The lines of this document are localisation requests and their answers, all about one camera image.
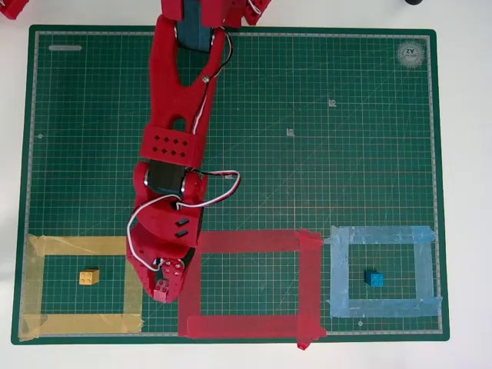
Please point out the red leader arm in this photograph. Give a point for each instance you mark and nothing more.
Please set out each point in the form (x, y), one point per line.
(13, 9)

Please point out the red tape square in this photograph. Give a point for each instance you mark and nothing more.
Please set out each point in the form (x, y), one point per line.
(250, 241)

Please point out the black round foot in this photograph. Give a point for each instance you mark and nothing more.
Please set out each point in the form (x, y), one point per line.
(414, 2)

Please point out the green cutting mat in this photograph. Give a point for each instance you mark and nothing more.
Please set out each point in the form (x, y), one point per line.
(307, 173)

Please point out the blue toy brick cube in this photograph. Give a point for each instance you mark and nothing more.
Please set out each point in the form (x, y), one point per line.
(374, 278)

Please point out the red toy brick cube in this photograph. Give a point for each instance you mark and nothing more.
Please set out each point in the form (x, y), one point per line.
(161, 291)

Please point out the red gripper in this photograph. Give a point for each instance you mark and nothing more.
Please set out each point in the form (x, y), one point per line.
(174, 271)

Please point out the red robot arm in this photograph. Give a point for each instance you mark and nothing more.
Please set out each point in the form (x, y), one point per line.
(165, 96)

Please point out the yellow toy brick cube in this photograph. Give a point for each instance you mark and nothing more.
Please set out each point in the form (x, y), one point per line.
(89, 277)

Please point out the blue tape square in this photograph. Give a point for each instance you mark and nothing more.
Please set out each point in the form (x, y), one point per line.
(384, 234)

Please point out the yellow tape square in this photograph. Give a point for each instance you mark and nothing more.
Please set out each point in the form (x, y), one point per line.
(84, 244)

